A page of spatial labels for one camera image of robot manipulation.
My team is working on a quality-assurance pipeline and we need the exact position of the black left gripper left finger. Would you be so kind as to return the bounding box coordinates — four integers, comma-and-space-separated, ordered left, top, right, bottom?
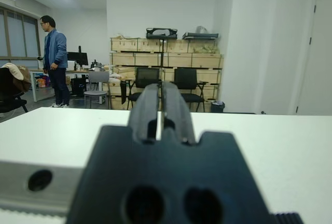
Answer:
128, 83, 160, 144

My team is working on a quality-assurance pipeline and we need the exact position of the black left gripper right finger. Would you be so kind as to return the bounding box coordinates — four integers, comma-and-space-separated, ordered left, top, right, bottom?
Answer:
161, 81, 196, 145

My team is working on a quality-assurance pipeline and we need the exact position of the black hanging bag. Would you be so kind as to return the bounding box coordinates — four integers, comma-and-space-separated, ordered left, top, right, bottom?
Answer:
119, 81, 127, 105

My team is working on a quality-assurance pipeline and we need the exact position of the wooden crate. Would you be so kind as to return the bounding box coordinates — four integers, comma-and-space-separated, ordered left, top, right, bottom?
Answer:
102, 80, 137, 110
189, 83, 222, 103
109, 36, 164, 53
112, 65, 163, 81
162, 67, 223, 85
109, 52, 163, 67
162, 52, 225, 69
163, 38, 222, 54

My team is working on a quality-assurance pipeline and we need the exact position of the black padded chair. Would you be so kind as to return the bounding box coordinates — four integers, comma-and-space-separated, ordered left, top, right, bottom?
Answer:
172, 68, 206, 113

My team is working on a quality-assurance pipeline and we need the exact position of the black mesh-back chair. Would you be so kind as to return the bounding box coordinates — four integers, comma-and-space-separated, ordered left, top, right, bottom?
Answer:
128, 67, 162, 110

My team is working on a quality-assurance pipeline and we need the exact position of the black waste bin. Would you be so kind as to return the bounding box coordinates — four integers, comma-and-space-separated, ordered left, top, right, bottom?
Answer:
210, 101, 226, 114

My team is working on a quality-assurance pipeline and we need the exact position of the grey shell chair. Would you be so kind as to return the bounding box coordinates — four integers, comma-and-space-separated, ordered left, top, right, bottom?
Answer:
83, 71, 110, 109

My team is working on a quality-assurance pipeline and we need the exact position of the black computer tower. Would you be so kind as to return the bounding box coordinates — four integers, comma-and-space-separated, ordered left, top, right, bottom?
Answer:
70, 77, 87, 96

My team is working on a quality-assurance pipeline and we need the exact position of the crumpled packing paper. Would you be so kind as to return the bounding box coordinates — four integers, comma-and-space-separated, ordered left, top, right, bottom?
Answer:
193, 43, 222, 54

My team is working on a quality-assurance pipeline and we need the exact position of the black flat case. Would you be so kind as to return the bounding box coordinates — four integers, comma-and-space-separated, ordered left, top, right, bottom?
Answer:
182, 32, 219, 40

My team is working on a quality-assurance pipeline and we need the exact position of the black computer monitor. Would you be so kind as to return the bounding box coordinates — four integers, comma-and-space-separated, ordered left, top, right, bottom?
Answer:
66, 51, 89, 67

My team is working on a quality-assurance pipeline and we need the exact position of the pair of white sneakers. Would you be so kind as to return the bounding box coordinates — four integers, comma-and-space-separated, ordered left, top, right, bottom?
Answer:
38, 15, 71, 108

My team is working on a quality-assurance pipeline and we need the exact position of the beige brown coat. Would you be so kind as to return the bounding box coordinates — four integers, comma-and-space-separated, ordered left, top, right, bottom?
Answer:
2, 62, 32, 93

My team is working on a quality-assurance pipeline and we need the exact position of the black office chair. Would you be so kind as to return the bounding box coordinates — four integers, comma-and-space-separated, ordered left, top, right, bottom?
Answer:
0, 64, 29, 114

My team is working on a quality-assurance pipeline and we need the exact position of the brown framed window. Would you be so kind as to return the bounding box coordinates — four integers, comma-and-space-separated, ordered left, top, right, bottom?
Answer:
0, 6, 42, 59

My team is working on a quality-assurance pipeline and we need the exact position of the white door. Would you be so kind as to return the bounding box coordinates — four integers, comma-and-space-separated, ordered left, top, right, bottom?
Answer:
296, 0, 332, 116

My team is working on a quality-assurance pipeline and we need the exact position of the black open-frame case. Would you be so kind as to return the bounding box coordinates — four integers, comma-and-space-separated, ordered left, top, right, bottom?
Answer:
145, 27, 178, 39

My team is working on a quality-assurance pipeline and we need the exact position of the white frame desk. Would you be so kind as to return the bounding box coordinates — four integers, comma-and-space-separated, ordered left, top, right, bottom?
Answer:
29, 68, 109, 103

